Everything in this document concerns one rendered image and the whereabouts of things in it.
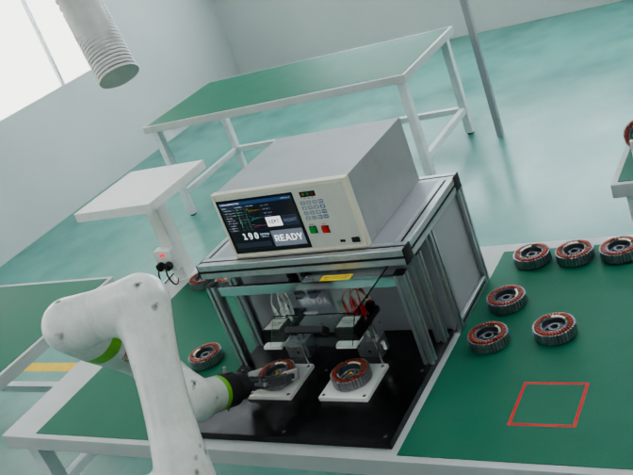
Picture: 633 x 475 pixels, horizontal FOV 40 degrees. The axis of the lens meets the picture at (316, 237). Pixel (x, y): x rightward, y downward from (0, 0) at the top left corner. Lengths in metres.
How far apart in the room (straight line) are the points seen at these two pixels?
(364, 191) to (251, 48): 7.74
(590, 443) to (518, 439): 0.16
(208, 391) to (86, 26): 1.66
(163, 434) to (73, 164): 6.38
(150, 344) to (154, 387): 0.09
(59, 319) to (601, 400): 1.21
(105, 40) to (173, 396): 1.84
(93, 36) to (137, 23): 5.65
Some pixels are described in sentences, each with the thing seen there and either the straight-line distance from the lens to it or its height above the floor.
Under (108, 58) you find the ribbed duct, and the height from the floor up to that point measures 1.64.
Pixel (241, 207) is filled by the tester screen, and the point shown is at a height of 1.27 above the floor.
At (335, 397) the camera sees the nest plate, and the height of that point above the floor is 0.78.
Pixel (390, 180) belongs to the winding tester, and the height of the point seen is 1.20.
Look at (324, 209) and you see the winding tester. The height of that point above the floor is 1.24.
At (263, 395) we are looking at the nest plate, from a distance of 2.47.
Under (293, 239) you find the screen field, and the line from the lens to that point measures 2.35.
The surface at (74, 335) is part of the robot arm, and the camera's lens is 1.87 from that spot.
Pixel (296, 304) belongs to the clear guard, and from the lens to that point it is 2.22.
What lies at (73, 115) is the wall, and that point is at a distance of 8.14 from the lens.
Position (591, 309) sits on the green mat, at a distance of 2.43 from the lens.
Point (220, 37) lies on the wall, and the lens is 9.99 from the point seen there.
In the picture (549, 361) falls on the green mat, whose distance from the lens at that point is 2.27.
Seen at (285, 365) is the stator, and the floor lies 0.81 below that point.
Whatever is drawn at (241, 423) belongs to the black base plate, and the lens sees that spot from 2.42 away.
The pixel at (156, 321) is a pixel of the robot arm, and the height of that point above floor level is 1.33.
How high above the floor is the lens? 2.05
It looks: 23 degrees down
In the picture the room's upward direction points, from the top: 21 degrees counter-clockwise
